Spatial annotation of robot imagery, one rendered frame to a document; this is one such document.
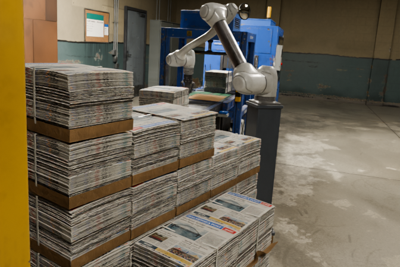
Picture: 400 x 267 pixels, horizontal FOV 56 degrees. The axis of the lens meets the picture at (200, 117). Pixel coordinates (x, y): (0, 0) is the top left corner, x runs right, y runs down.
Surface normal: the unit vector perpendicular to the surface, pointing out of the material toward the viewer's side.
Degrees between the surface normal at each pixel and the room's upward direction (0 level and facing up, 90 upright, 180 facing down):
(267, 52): 90
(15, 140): 90
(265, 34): 90
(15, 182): 90
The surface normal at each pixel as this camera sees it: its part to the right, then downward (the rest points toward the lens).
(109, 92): 0.82, 0.16
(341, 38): -0.28, 0.17
